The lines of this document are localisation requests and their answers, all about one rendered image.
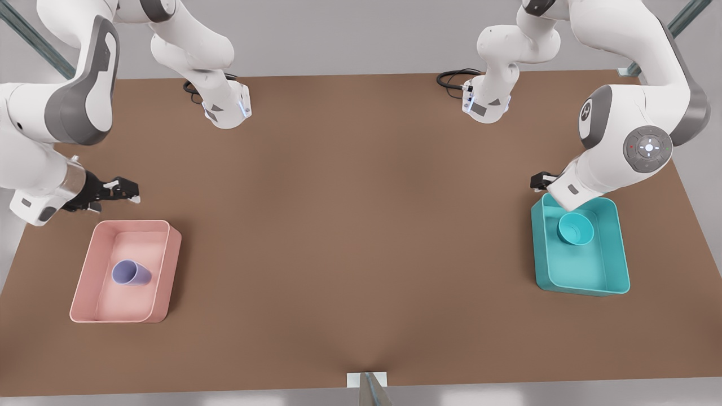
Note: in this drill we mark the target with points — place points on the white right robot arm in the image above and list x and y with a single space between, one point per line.
84 96

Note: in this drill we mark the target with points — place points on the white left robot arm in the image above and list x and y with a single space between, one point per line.
632 129

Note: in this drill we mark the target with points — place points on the teal bowl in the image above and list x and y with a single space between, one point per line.
575 228

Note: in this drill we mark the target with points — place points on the pink rectangular box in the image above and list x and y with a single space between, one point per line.
161 265

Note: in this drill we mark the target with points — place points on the purple cup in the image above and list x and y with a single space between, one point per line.
131 273

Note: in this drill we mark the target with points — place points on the teal rectangular box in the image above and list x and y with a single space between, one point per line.
581 270

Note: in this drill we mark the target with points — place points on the white post foot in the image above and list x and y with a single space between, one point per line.
623 71
352 379

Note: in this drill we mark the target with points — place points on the silver frame post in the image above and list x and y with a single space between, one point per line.
34 39
679 22
373 392

